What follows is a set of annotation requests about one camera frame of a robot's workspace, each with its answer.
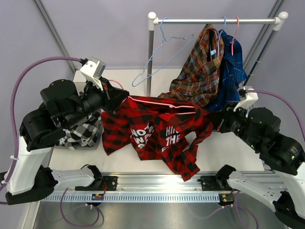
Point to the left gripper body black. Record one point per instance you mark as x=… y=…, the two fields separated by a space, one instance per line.
x=102 y=97

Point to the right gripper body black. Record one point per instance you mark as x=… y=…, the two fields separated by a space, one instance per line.
x=231 y=120

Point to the pink hanger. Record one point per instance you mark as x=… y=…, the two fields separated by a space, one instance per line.
x=234 y=36
x=155 y=103

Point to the black white plaid shirt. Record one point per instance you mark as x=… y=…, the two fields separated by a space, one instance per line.
x=85 y=135

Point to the red black plaid shirt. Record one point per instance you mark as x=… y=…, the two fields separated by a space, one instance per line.
x=158 y=132

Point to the light blue wire hanger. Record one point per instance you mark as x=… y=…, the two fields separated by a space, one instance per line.
x=159 y=57

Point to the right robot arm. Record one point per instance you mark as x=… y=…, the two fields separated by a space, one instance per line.
x=259 y=129

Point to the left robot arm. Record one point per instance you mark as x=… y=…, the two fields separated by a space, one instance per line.
x=62 y=109

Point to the blue shirt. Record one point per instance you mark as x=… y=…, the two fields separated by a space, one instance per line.
x=231 y=74

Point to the brown plaid shirt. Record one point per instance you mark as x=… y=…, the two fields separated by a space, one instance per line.
x=199 y=77

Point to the blue hanger right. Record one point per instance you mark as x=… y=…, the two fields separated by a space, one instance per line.
x=217 y=49

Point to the clothes rack metal white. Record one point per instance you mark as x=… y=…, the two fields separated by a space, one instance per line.
x=277 y=23

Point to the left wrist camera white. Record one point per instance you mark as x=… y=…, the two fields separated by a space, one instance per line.
x=92 y=70

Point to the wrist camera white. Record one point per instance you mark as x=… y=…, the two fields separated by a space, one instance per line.
x=247 y=98
x=92 y=70

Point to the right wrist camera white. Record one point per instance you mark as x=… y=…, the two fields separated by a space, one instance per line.
x=247 y=98

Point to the aluminium rail base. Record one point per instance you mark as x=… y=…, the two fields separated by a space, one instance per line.
x=171 y=182

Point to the white slotted cable duct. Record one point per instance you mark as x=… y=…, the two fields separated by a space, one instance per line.
x=135 y=198

